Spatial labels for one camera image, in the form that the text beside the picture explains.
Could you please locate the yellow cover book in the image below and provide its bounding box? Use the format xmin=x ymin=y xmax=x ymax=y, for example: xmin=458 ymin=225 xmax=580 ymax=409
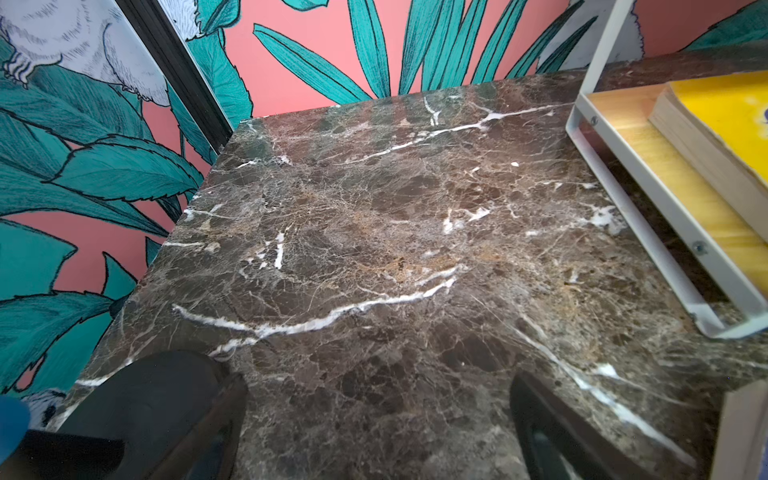
xmin=649 ymin=70 xmax=767 ymax=239

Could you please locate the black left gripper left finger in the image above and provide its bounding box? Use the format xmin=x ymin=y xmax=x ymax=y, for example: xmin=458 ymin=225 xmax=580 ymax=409
xmin=58 ymin=350 xmax=248 ymax=479

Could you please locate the black frame post left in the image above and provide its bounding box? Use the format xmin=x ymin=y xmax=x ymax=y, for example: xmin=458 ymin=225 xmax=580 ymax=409
xmin=116 ymin=0 xmax=233 ymax=154

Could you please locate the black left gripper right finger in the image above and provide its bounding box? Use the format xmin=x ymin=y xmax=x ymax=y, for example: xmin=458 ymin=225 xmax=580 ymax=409
xmin=509 ymin=371 xmax=654 ymax=480

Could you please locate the white metal wooden shelf rack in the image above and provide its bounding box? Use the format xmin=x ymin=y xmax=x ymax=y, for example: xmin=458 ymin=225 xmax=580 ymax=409
xmin=566 ymin=1 xmax=767 ymax=339

